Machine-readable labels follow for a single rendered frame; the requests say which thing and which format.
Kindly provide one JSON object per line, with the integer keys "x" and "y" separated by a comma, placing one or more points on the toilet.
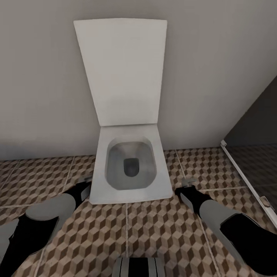
{"x": 124, "y": 59}

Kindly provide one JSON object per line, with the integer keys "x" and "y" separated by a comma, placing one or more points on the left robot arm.
{"x": 31, "y": 232}

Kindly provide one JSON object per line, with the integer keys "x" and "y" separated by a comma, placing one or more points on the robot trunk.
{"x": 138, "y": 267}

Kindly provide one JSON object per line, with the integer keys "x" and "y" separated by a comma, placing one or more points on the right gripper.
{"x": 178, "y": 191}

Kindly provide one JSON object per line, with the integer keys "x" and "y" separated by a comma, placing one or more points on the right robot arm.
{"x": 245, "y": 239}

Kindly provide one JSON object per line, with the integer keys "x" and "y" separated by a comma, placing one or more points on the shower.
{"x": 268, "y": 210}

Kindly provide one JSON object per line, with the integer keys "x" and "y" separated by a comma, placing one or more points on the door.
{"x": 252, "y": 143}

